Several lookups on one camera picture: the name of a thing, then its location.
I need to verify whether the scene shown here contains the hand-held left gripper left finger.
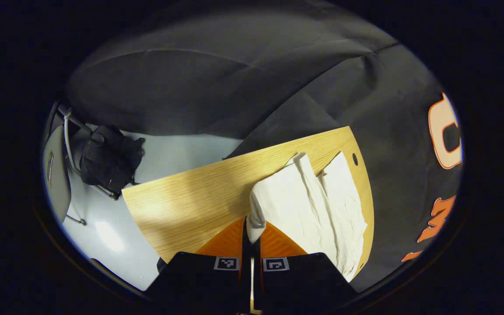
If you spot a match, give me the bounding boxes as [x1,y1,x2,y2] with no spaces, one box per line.
[145,217,252,315]

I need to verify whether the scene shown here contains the grey chair with metal frame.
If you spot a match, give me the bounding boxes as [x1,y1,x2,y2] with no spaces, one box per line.
[42,103,119,226]

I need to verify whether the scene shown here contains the white jeans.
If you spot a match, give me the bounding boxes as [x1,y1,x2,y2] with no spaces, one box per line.
[245,151,368,312]

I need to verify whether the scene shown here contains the black backpack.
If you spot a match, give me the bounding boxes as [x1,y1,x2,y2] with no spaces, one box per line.
[79,125,146,195]

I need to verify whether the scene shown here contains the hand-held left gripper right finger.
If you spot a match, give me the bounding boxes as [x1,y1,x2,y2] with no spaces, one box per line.
[252,221,358,313]

